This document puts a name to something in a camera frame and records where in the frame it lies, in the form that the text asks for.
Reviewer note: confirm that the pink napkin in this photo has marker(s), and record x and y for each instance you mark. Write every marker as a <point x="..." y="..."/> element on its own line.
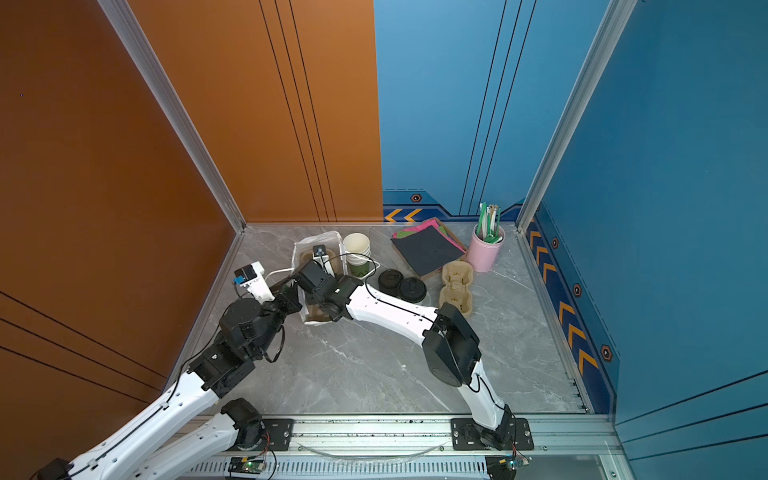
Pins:
<point x="435" y="224"/>

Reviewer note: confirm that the dark grey napkin stack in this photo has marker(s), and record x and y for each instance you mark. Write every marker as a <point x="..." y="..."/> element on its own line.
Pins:
<point x="427" y="251"/>

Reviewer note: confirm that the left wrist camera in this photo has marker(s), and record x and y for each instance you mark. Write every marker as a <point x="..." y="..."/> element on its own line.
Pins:
<point x="251" y="277"/>

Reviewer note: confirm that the brown cardboard napkin tray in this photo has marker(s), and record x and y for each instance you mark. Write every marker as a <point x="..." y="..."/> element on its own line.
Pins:
<point x="428" y="246"/>

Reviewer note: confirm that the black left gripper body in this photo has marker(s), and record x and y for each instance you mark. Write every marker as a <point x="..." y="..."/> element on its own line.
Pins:
<point x="283" y="305"/>

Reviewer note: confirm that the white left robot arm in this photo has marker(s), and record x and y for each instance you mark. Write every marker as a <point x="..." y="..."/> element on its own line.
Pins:
<point x="144" y="448"/>

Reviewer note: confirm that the green circuit board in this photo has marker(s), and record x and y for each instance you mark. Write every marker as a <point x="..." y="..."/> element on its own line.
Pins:
<point x="246" y="466"/>

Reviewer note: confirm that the pink metal bucket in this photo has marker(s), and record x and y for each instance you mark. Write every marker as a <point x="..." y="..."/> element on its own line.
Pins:
<point x="482" y="255"/>

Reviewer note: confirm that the stack of black lids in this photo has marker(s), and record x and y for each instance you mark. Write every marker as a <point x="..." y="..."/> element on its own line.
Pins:
<point x="389" y="281"/>

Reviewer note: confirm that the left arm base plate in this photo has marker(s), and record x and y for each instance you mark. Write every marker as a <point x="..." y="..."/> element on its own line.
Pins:
<point x="273" y="434"/>

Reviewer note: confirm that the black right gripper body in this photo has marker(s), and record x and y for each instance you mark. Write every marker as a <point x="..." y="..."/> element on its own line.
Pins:
<point x="323" y="301"/>

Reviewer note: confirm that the white paper coffee cup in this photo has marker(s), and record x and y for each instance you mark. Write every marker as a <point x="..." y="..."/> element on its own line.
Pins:
<point x="420" y="298"/>

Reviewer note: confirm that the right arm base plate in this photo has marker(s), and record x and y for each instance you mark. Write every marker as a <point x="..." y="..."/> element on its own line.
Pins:
<point x="514" y="434"/>

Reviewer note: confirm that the beige pulp cup carrier stack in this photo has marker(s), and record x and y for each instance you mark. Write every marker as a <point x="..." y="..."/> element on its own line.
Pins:
<point x="457" y="278"/>

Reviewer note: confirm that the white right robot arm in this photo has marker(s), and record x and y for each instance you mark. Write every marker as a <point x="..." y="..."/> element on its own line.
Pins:
<point x="450" y="346"/>

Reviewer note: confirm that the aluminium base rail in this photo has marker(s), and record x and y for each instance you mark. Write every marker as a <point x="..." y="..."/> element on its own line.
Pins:
<point x="419" y="446"/>

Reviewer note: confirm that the stack of paper cups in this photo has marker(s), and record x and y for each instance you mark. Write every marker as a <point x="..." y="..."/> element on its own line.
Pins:
<point x="358" y="254"/>

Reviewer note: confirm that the small circuit board right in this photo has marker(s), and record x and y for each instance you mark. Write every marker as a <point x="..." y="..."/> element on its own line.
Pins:
<point x="505" y="467"/>

